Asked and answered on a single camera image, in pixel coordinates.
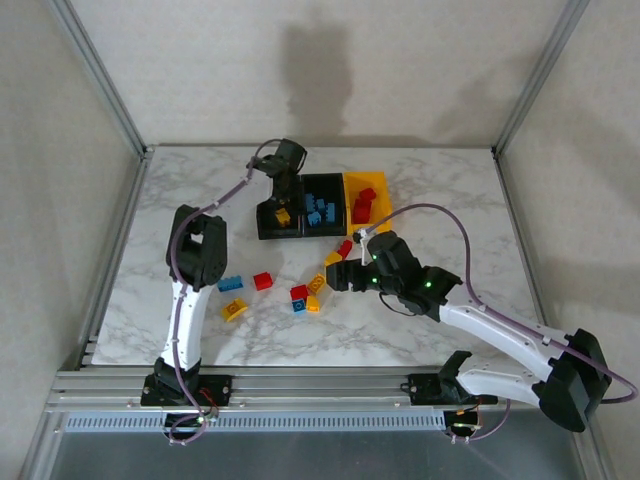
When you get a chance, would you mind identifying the yellow printed lego brick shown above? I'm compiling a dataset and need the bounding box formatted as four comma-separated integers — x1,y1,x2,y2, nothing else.
221,297,250,322

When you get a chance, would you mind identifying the black plastic bin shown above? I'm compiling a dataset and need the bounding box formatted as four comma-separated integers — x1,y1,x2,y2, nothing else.
299,172,348,237
256,174,305,240

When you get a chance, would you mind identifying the yellow plastic bin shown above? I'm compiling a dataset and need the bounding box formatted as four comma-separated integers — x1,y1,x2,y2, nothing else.
342,171,394,236

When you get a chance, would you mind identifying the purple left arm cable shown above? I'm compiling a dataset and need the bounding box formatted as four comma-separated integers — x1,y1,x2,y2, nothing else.
166,139,284,446

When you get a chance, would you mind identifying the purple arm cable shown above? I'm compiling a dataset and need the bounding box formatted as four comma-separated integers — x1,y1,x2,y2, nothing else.
166,139,284,446
355,201,639,446

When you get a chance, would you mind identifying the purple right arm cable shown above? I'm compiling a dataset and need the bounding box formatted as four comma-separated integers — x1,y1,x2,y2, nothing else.
355,201,639,446

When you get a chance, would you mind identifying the wide aluminium base rail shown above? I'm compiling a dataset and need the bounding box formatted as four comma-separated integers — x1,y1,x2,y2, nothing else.
44,367,546,414

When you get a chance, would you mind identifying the aluminium side rail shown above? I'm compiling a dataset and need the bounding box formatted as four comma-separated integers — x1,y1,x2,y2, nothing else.
492,149,619,480
74,149,154,371

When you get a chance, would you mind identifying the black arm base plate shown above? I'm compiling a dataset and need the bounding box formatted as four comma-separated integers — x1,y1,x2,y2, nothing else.
407,372,499,405
141,373,234,407

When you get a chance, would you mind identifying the grey slotted cable duct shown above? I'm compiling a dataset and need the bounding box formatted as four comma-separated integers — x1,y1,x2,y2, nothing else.
62,412,449,434

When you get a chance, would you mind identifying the aluminium frame post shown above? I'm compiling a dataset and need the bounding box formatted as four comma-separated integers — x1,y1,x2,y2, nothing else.
491,0,592,160
47,0,155,160

